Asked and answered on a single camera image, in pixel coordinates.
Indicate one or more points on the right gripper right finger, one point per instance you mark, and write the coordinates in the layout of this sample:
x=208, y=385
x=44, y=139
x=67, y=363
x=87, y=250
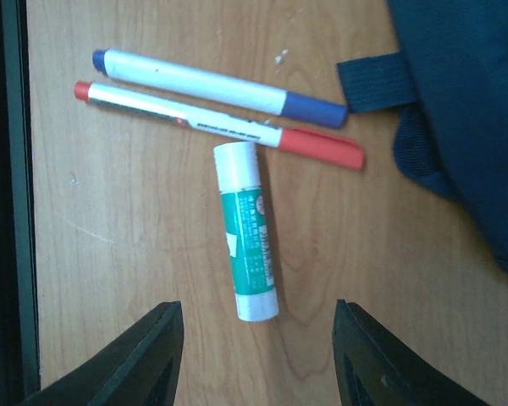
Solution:
x=374, y=367

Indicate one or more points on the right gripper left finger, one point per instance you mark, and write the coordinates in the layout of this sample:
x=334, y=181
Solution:
x=139, y=367

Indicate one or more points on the navy blue backpack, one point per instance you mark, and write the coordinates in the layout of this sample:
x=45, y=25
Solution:
x=449, y=82

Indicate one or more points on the green white glue stick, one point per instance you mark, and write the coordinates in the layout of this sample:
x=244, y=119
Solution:
x=246, y=231

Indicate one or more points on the red capped marker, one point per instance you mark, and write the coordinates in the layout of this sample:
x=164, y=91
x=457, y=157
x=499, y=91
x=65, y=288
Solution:
x=324, y=147

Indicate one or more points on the purple capped marker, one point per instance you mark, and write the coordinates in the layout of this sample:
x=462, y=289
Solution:
x=181, y=79

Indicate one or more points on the black aluminium frame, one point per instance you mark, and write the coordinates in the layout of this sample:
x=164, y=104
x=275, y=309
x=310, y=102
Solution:
x=19, y=348

